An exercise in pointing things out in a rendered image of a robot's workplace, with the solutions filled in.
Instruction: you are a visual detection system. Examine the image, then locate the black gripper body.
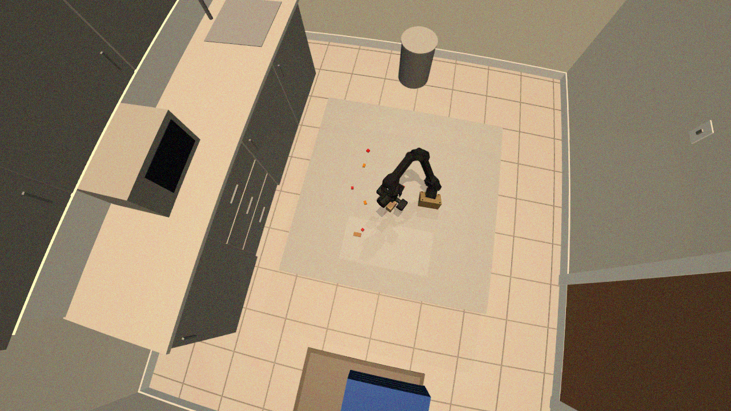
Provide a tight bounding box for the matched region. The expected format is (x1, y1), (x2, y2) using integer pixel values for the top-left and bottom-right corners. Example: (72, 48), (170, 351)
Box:
(376, 185), (408, 211)

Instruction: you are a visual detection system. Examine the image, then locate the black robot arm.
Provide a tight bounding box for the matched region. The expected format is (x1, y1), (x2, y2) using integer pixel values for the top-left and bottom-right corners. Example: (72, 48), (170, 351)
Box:
(377, 148), (441, 208)

